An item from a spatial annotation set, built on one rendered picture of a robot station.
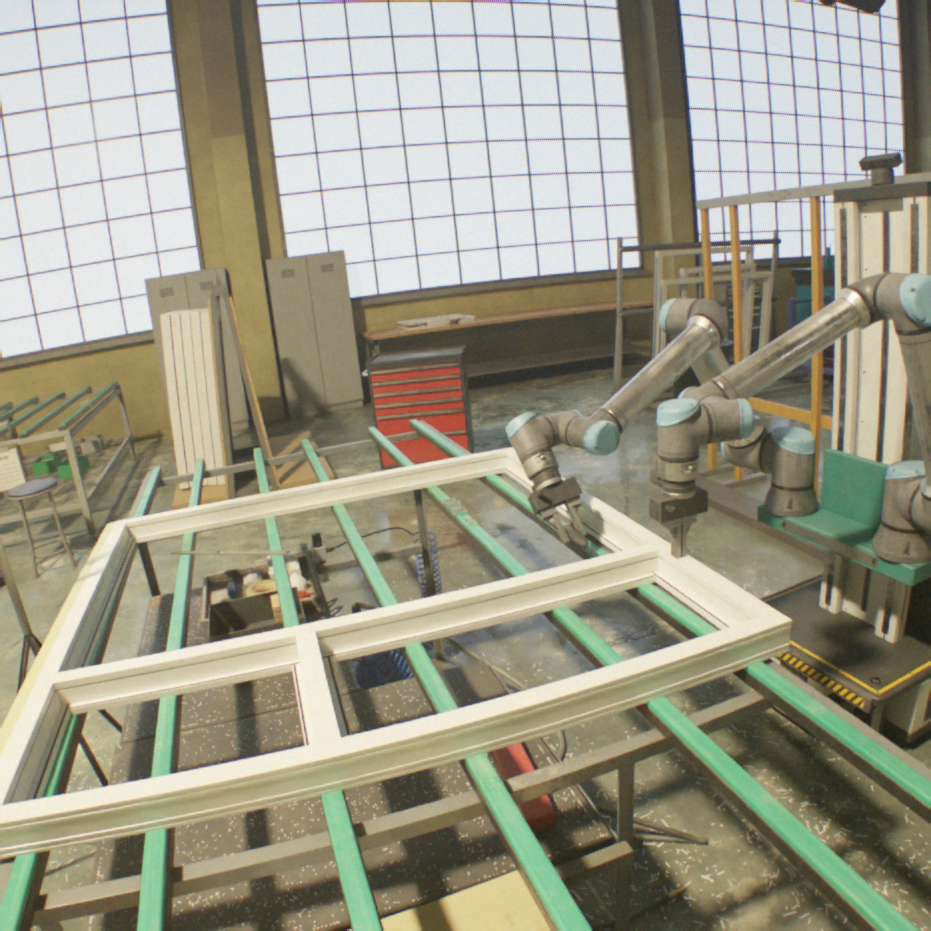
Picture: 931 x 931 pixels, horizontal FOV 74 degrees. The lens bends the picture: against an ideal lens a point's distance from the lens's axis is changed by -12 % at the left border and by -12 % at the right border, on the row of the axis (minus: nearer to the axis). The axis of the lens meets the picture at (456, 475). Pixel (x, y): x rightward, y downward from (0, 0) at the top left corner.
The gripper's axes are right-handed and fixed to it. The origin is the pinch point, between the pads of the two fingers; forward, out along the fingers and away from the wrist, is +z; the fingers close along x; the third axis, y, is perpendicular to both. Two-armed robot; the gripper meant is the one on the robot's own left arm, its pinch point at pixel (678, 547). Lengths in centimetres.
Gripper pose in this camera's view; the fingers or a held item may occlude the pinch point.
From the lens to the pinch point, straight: 164.6
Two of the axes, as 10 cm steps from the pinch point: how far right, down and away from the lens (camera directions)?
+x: 9.5, -1.8, 2.4
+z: 1.1, 9.5, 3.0
